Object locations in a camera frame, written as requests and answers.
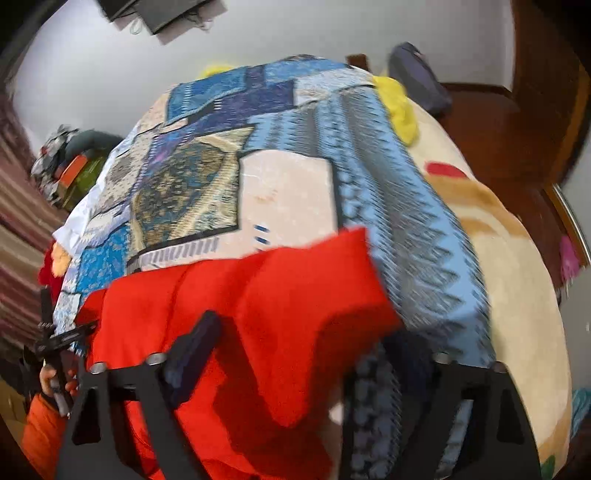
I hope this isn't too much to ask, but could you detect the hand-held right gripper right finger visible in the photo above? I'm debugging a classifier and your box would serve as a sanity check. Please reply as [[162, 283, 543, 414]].
[[431, 352, 542, 480]]

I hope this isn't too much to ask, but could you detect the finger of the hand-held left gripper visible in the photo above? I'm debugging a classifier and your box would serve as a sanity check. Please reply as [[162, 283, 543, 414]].
[[34, 286, 99, 355]]

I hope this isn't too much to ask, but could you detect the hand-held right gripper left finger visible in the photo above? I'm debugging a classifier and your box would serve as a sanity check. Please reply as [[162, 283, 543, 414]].
[[55, 310, 222, 480]]

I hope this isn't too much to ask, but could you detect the red zip jacket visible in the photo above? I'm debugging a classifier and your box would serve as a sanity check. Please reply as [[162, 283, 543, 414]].
[[76, 226, 402, 480]]

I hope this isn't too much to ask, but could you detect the pile of mixed clothes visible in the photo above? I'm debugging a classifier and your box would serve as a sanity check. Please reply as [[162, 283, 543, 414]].
[[30, 124, 81, 205]]

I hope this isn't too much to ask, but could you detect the person's left hand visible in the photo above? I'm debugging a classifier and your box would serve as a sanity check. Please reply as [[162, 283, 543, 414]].
[[39, 364, 80, 398]]

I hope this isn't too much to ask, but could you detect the red plush toy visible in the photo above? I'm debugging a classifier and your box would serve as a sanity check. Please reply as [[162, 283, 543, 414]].
[[37, 240, 75, 302]]

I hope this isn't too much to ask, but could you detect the striped brown curtain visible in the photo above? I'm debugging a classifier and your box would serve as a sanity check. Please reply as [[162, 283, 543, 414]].
[[0, 92, 70, 370]]

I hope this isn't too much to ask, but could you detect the cream printed blanket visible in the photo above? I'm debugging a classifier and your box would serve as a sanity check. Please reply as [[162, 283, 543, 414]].
[[402, 99, 573, 479]]

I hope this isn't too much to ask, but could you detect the teal cloth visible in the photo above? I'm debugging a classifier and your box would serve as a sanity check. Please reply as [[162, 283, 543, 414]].
[[570, 388, 591, 440]]

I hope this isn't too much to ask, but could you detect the white cloth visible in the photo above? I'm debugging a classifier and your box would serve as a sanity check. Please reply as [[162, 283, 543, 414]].
[[53, 124, 139, 256]]

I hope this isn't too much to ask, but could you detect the green patterned cloth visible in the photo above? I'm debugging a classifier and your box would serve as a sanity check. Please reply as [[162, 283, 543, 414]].
[[62, 157, 110, 211]]

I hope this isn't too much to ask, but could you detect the orange box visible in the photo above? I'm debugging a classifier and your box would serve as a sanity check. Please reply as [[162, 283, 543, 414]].
[[55, 154, 89, 188]]

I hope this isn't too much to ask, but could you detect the dark grey cushion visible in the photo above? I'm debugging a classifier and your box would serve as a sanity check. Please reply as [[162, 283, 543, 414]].
[[65, 129, 123, 158]]

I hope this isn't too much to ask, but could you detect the blue patchwork blanket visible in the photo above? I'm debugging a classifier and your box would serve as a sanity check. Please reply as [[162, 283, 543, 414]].
[[53, 55, 495, 480]]

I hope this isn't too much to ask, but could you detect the yellow fleece cloth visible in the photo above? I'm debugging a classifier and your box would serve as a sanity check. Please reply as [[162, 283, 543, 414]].
[[372, 75, 421, 141]]

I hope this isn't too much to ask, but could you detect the brown wooden door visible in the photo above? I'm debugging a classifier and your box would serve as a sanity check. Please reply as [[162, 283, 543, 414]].
[[508, 0, 591, 188]]

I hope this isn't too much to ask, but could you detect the dark grey bag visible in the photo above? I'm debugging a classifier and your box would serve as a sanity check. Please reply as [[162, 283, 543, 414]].
[[388, 41, 453, 114]]

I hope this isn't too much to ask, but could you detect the black wall television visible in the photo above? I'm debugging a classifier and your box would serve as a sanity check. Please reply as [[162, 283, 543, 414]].
[[97, 0, 140, 22]]

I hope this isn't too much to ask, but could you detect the small black wall monitor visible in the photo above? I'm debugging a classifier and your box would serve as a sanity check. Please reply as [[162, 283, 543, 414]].
[[137, 0, 228, 36]]

